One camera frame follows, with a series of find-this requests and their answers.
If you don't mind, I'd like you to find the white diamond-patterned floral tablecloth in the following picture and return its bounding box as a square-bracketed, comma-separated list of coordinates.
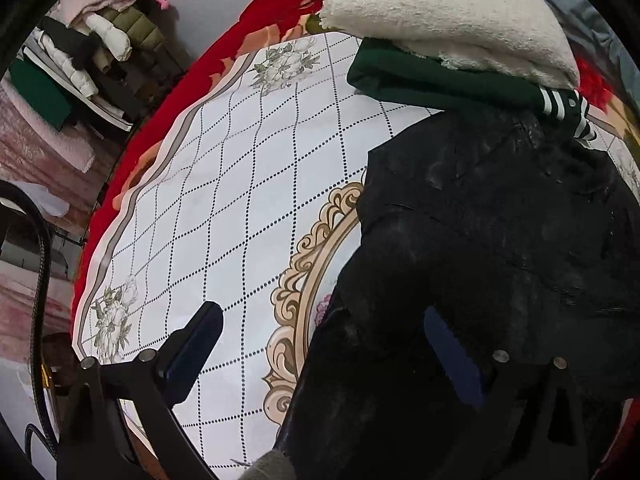
[74, 31, 640, 476]

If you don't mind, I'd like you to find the black padded jacket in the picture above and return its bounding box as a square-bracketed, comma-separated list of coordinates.
[276, 109, 640, 480]

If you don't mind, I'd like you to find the dark green striped-cuff garment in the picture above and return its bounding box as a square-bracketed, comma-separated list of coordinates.
[346, 39, 599, 141]

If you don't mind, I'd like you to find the red floral blanket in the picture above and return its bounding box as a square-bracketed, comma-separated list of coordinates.
[70, 0, 620, 323]

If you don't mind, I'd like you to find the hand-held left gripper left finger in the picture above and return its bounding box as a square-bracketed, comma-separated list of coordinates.
[56, 301, 224, 480]

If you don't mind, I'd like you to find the grey fuzzy cloth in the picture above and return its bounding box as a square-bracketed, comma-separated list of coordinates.
[239, 450, 297, 480]

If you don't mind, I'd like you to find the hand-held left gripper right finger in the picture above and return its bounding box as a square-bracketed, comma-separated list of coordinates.
[424, 306, 601, 480]

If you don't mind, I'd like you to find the cream fleece garment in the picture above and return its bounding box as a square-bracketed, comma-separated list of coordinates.
[319, 0, 582, 92]

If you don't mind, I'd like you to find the black strap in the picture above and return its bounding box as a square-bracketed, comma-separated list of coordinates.
[0, 180, 57, 461]

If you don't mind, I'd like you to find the pink fluffy blanket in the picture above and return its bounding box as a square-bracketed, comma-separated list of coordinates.
[0, 80, 97, 356]

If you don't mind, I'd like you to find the pile of assorted clothes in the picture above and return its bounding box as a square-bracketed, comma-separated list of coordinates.
[9, 0, 177, 133]

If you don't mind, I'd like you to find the small white cloth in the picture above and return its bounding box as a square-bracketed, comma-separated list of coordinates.
[12, 181, 71, 219]

